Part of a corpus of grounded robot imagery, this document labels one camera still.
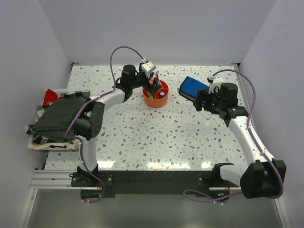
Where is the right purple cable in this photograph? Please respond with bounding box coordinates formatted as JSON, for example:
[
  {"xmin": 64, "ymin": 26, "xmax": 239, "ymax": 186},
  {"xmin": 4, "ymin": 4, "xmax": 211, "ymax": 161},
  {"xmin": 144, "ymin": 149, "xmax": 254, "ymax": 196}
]
[{"xmin": 182, "ymin": 69, "xmax": 285, "ymax": 203}]

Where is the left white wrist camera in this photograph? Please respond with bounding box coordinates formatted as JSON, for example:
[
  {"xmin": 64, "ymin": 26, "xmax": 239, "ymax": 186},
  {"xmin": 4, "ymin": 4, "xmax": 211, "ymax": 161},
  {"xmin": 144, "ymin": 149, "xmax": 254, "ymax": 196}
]
[{"xmin": 140, "ymin": 61, "xmax": 156, "ymax": 78}]

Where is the aluminium frame rail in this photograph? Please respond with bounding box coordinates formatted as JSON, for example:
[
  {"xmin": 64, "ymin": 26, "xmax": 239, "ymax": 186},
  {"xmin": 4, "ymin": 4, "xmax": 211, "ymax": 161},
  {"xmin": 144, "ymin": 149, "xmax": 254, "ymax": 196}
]
[{"xmin": 30, "ymin": 169, "xmax": 79, "ymax": 190}]

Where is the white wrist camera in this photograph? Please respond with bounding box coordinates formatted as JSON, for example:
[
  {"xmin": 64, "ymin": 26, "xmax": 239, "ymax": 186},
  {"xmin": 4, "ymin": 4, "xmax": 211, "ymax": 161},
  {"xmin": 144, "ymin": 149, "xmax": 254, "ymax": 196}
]
[
  {"xmin": 207, "ymin": 76, "xmax": 224, "ymax": 94},
  {"xmin": 140, "ymin": 61, "xmax": 156, "ymax": 78}
]

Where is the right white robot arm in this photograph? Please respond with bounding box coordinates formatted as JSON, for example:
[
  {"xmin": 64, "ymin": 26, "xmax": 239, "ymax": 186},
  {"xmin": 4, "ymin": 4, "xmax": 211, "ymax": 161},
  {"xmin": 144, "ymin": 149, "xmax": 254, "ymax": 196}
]
[{"xmin": 193, "ymin": 83, "xmax": 286, "ymax": 199}]

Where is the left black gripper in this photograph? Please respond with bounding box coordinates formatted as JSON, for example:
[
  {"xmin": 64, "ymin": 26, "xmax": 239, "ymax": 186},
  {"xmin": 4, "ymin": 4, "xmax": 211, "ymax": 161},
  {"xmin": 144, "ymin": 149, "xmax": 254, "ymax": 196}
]
[{"xmin": 130, "ymin": 64, "xmax": 162, "ymax": 95}]

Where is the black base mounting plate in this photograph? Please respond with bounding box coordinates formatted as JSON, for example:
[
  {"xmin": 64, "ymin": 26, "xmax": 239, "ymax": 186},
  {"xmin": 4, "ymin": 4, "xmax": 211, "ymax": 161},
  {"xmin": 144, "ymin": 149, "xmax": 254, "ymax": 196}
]
[{"xmin": 69, "ymin": 170, "xmax": 237, "ymax": 200}]

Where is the pile of folded cloths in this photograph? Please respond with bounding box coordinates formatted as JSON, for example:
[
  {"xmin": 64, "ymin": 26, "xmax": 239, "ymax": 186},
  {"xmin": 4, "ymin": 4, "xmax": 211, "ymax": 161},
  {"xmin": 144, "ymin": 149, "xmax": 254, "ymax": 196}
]
[{"xmin": 26, "ymin": 89, "xmax": 90, "ymax": 151}]

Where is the pink capped glitter tube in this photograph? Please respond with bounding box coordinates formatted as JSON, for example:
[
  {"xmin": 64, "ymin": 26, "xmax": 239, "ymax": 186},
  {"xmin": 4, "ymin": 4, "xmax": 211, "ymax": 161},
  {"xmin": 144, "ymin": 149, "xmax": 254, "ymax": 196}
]
[{"xmin": 149, "ymin": 75, "xmax": 159, "ymax": 94}]

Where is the orange round organizer container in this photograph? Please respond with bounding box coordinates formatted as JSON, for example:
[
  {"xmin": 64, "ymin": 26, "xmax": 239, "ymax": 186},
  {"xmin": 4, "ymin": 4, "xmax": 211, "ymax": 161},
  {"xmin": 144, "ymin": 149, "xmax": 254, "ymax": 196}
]
[{"xmin": 142, "ymin": 80, "xmax": 169, "ymax": 108}]

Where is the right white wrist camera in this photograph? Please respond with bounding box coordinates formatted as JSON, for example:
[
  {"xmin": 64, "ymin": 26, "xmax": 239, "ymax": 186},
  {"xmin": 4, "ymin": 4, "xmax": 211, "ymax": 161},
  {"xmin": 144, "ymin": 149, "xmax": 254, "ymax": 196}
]
[{"xmin": 207, "ymin": 76, "xmax": 224, "ymax": 94}]

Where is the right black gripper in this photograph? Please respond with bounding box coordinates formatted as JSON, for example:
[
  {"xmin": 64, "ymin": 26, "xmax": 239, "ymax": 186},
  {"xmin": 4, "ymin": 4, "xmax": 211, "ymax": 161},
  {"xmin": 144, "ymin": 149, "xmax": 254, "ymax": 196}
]
[{"xmin": 193, "ymin": 87, "xmax": 224, "ymax": 112}]

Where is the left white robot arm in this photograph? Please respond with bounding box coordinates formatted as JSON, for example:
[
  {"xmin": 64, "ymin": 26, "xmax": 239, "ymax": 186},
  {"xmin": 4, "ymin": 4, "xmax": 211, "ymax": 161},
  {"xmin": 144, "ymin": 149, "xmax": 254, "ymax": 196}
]
[{"xmin": 69, "ymin": 61, "xmax": 161, "ymax": 186}]

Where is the blue black pencil pouch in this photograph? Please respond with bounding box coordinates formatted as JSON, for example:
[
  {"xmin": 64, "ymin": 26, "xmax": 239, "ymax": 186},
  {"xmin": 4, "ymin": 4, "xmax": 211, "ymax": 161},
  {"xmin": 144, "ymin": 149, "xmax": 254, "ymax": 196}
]
[{"xmin": 178, "ymin": 76, "xmax": 209, "ymax": 102}]

